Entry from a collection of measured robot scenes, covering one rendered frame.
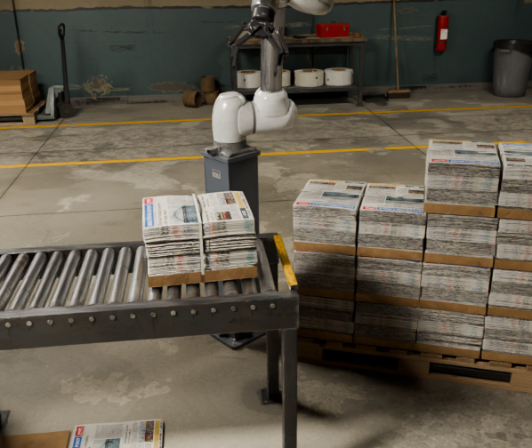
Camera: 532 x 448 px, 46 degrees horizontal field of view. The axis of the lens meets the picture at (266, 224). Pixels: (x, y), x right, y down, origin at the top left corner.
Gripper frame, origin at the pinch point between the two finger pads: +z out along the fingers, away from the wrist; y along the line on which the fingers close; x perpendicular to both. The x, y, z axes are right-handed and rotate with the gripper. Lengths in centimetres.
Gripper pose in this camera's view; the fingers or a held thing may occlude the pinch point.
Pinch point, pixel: (254, 68)
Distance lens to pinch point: 210.7
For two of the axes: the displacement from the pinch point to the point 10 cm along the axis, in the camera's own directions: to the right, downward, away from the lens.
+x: -0.6, 2.1, 9.8
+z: -1.4, 9.7, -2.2
